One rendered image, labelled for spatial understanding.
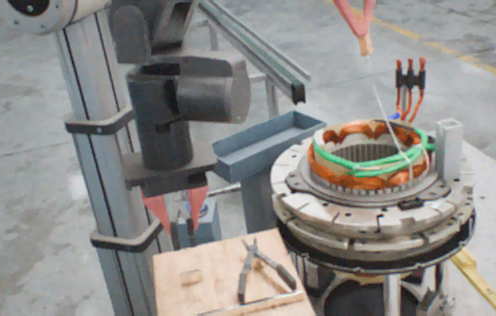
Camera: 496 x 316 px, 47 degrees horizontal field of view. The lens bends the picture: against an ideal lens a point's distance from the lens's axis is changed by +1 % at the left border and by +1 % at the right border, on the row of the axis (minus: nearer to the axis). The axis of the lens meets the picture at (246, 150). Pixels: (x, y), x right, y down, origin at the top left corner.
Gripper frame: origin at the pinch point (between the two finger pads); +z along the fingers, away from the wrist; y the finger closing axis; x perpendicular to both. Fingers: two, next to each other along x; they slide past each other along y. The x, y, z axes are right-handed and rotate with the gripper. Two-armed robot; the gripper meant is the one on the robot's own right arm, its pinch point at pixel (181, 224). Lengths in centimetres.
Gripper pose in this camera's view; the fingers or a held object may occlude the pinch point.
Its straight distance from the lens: 69.4
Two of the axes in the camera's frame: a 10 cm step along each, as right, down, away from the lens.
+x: -2.1, -4.4, 8.7
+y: 9.7, -1.9, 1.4
